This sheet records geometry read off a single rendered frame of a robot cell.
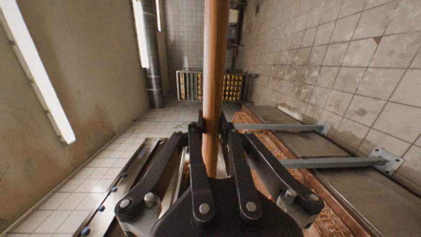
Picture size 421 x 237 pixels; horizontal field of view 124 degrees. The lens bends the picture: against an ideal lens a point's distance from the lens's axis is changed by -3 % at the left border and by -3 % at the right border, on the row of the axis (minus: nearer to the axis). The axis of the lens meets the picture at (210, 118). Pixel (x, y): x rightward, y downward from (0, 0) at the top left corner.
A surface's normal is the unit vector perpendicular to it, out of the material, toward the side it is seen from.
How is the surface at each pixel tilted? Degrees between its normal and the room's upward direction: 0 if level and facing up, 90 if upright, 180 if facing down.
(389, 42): 0
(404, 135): 0
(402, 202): 91
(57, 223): 90
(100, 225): 90
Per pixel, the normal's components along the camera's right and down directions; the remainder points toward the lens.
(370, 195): 0.04, -0.91
